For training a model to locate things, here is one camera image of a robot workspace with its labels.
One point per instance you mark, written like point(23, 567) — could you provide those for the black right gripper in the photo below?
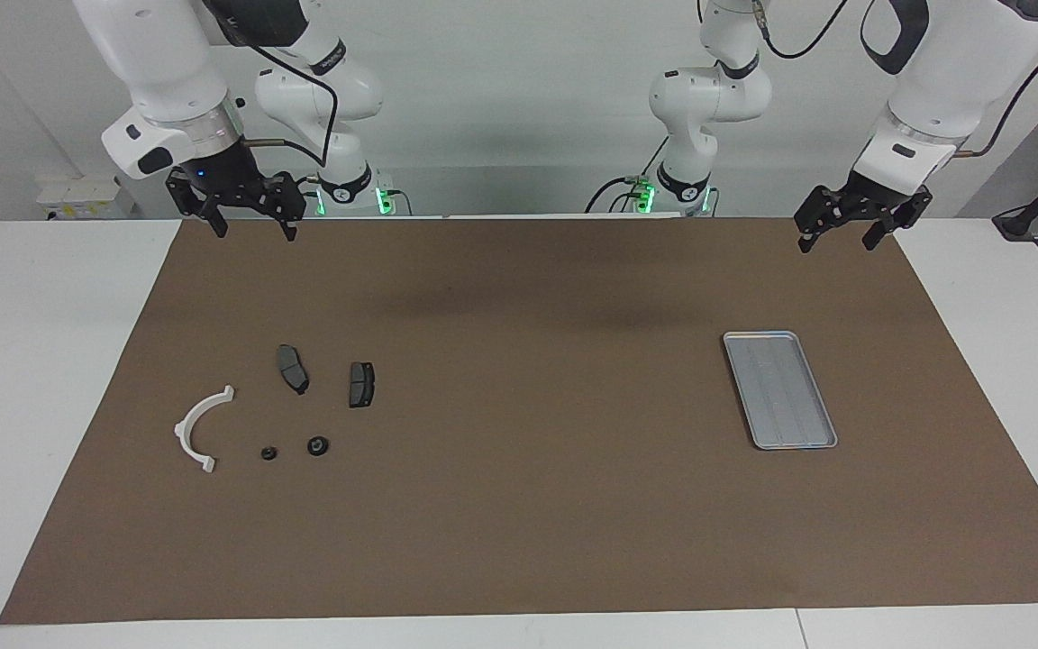
point(231, 185)

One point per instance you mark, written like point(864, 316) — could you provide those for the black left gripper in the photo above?
point(870, 200)

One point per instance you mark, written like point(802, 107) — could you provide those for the large black bearing gear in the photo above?
point(318, 444)

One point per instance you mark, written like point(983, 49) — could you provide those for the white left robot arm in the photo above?
point(960, 72)

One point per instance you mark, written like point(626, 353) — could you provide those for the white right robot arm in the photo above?
point(159, 54)

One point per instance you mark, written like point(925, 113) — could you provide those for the silver metal tray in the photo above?
point(780, 392)

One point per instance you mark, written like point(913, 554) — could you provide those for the dark grey curved brake pad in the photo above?
point(290, 368)

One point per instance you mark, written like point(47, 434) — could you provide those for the white power strip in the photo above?
point(77, 198)

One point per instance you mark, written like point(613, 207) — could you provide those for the dark grey rectangular brake pad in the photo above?
point(361, 384)

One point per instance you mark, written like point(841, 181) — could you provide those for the brown table mat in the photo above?
point(519, 505)

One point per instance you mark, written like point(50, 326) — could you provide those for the white curved plastic bracket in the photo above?
point(186, 424)

